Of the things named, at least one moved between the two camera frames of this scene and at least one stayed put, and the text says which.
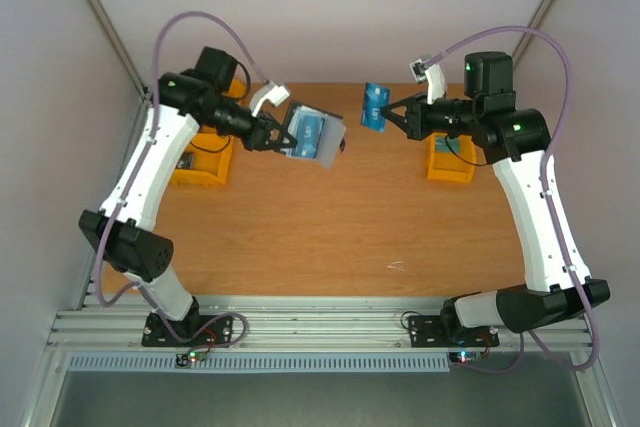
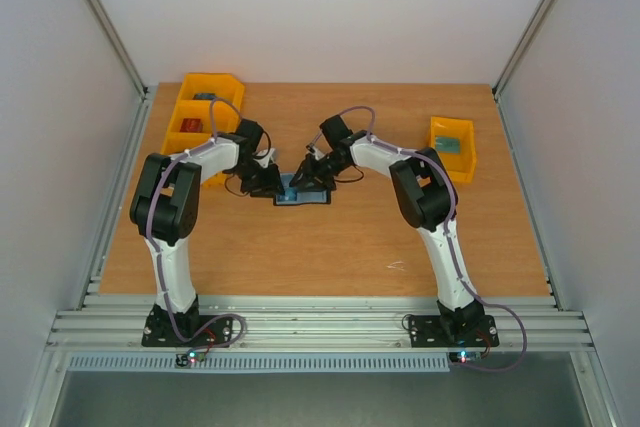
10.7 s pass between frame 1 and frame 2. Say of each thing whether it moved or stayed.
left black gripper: moved
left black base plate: stayed
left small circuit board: stayed
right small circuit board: stayed
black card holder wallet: moved
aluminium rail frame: stayed
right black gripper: moved
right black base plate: stayed
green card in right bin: stayed
